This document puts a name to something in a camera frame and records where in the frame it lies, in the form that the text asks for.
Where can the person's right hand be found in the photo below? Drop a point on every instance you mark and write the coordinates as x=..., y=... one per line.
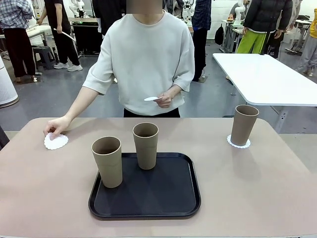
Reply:
x=58, y=125

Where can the person's right forearm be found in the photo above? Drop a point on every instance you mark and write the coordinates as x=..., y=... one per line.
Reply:
x=79, y=106

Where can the tall beige cup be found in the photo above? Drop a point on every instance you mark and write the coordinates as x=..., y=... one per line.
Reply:
x=146, y=153
x=109, y=168
x=242, y=126

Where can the person in blue patterned shirt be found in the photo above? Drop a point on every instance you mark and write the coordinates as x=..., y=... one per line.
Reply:
x=200, y=15

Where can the black backpack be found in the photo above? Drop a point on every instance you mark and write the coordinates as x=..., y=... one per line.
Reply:
x=219, y=34

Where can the white cylindrical appliance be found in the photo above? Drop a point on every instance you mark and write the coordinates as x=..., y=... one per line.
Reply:
x=7, y=86

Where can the white background desk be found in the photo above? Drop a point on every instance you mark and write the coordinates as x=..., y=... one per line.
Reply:
x=39, y=29

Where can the person in plaid shirt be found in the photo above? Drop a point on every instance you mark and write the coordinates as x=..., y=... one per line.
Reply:
x=15, y=12

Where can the person's left hand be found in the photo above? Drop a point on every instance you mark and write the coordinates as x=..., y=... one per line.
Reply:
x=165, y=100

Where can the person in black puffer jacket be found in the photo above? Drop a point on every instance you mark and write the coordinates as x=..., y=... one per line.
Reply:
x=267, y=12

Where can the grey plastic stool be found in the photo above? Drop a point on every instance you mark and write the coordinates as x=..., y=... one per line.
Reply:
x=44, y=57

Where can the large white table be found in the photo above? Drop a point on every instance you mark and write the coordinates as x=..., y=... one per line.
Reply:
x=260, y=77

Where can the person's left forearm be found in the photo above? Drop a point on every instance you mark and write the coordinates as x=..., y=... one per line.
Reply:
x=174, y=89

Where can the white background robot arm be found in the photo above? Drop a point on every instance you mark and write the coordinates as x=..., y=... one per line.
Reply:
x=78, y=6
x=239, y=10

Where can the black equipment cart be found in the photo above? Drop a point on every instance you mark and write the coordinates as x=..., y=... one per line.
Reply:
x=86, y=37

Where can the person in grey trousers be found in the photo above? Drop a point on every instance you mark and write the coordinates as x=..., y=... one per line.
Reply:
x=309, y=49

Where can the person in black t-shirt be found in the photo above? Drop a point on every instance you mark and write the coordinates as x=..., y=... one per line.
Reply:
x=62, y=44

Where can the person in beige sweater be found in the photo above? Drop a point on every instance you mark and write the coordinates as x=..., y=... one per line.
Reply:
x=148, y=62

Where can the white scalloped paper coaster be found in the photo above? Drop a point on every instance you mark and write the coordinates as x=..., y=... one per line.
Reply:
x=56, y=143
x=151, y=99
x=229, y=141

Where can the black plastic tray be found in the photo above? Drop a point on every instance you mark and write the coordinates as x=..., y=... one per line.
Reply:
x=148, y=198

